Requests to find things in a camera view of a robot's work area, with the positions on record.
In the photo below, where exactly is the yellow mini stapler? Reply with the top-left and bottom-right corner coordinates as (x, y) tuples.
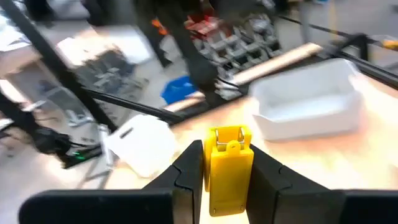
(203, 124), (255, 218)

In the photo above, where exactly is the blue floor bin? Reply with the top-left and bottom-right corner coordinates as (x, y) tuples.
(160, 75), (200, 106)

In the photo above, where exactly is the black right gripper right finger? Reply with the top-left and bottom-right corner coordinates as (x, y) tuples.
(245, 144), (346, 224)

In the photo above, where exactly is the light grey plastic bin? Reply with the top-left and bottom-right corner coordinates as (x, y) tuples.
(248, 58), (364, 142)

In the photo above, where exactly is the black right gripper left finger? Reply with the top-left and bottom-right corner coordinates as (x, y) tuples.
(141, 139), (205, 224)

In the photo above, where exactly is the black aluminium table frame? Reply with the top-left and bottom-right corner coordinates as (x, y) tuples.
(0, 0), (398, 134)

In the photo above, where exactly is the shelf with orange parts bins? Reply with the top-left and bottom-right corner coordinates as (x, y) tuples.
(183, 12), (282, 83)

